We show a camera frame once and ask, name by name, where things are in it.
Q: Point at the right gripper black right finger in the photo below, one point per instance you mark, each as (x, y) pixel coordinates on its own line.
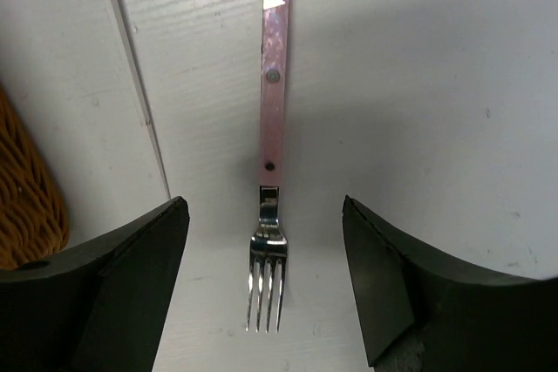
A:
(422, 309)

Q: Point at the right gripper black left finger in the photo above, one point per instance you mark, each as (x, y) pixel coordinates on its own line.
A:
(98, 306)

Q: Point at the brown wicker cutlery tray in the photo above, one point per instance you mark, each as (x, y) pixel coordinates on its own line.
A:
(34, 217)

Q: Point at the pink handled silver fork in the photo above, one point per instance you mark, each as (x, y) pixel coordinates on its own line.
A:
(268, 246)

